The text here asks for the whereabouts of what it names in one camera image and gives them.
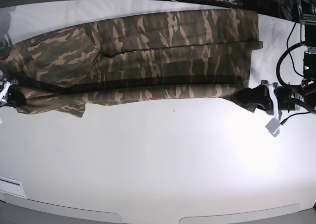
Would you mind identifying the white label plate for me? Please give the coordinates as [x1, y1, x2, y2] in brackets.
[0, 177, 26, 199]

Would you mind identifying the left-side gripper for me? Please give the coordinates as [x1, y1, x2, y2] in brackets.
[235, 80, 300, 121]

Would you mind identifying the camouflage T-shirt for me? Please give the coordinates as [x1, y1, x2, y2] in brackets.
[0, 9, 262, 117]

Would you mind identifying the left-side wrist camera board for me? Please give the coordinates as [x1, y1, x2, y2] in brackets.
[265, 118, 281, 137]

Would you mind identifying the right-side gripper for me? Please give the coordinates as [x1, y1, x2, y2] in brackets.
[0, 79, 26, 109]

